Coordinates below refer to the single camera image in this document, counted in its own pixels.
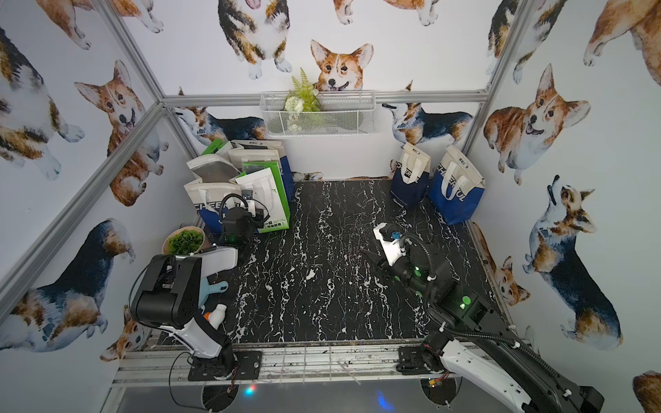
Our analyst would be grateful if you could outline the green white bag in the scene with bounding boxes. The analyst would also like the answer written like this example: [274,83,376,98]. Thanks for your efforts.
[202,139,233,157]
[236,161,290,234]

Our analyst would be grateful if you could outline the blue white bag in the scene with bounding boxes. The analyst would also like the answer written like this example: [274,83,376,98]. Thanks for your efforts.
[227,140,295,201]

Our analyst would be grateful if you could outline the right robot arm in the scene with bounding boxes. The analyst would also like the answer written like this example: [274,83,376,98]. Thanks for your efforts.
[363,251,604,412]

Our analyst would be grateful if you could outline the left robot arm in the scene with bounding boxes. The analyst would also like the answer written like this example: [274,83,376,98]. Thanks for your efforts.
[129,194,270,377]

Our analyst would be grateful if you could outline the potted green plant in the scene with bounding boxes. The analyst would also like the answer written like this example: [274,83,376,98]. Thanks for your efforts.
[162,226,210,256]

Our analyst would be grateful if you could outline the light blue cutting board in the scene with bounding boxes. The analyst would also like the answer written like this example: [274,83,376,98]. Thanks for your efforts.
[198,277,229,309]

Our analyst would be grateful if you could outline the fern and white flower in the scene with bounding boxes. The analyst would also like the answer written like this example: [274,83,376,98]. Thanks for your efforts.
[284,69,321,134]

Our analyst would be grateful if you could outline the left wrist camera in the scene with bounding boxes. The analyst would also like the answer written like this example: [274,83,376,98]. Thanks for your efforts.
[242,189,256,219]

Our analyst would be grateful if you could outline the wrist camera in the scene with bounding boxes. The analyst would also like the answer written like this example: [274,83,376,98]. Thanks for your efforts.
[242,189,256,219]
[374,223,407,267]

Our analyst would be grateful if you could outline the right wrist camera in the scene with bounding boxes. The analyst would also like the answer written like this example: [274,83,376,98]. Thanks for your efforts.
[374,223,407,267]

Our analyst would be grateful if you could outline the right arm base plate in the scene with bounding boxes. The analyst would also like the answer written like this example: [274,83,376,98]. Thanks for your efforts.
[395,344,446,375]

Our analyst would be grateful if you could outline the aluminium front rail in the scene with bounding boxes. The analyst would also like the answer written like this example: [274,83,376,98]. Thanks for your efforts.
[111,340,422,388]

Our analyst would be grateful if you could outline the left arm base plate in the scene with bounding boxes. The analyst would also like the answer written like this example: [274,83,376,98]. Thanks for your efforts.
[188,351,263,381]

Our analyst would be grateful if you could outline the white wire basket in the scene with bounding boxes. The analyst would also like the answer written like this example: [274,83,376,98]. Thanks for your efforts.
[260,91,376,137]

